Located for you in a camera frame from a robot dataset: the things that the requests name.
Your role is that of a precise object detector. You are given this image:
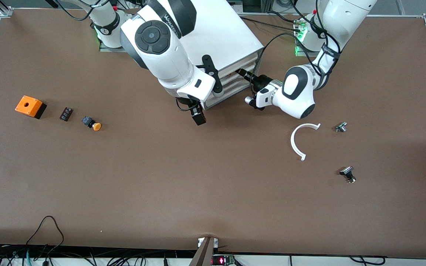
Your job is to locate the brown wooden post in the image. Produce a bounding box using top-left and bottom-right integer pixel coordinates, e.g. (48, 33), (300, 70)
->
(189, 237), (215, 266)

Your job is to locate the orange box with black base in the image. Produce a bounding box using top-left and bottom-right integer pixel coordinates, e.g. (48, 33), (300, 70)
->
(15, 95), (47, 119)

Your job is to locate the black looped cable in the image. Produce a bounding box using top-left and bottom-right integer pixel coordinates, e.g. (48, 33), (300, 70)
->
(26, 216), (65, 266)

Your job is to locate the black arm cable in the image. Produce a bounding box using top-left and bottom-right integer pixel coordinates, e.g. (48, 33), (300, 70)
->
(55, 0), (193, 112)
(249, 0), (344, 97)

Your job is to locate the white curved plastic piece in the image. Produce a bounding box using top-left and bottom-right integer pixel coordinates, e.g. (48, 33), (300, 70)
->
(291, 123), (321, 161)

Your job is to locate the white drawer cabinet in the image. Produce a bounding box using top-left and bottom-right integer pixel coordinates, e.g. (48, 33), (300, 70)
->
(178, 0), (265, 110)

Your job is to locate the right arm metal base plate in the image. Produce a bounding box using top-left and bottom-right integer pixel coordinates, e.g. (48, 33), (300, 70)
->
(98, 39), (128, 53)

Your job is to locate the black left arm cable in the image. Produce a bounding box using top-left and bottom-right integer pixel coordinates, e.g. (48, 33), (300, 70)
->
(249, 0), (344, 97)

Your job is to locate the device with red display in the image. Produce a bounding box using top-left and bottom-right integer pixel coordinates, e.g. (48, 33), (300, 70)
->
(212, 255), (236, 266)

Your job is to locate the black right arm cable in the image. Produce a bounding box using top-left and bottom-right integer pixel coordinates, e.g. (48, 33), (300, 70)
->
(55, 0), (193, 112)

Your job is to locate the black base power cable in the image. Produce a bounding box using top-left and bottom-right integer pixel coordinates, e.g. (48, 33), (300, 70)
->
(240, 16), (298, 33)
(268, 11), (300, 24)

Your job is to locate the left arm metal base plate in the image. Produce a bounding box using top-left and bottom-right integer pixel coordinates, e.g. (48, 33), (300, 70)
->
(295, 44), (319, 57)

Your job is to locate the orange push button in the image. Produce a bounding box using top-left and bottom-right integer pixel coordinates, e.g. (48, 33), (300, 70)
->
(82, 116), (102, 132)

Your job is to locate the black knob switch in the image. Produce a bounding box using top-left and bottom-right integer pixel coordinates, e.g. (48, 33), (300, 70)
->
(339, 166), (357, 184)

